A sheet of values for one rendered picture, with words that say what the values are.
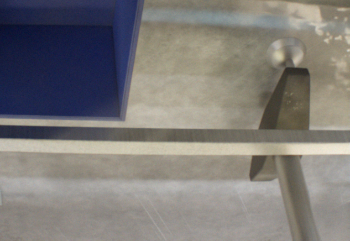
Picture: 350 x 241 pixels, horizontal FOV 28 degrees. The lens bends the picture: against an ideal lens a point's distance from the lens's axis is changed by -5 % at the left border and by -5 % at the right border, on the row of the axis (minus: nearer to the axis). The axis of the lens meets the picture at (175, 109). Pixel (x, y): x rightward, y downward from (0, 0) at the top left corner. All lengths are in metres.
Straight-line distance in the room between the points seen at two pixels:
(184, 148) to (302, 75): 0.26
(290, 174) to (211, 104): 0.23
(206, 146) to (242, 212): 0.55
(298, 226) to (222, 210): 0.48
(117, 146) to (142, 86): 0.24
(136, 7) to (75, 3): 0.27
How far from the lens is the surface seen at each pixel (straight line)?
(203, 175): 1.56
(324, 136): 1.22
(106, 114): 1.08
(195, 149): 1.16
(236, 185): 1.61
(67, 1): 1.20
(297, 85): 1.28
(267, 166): 1.35
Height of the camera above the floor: 0.96
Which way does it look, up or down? 43 degrees down
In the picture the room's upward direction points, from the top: 171 degrees clockwise
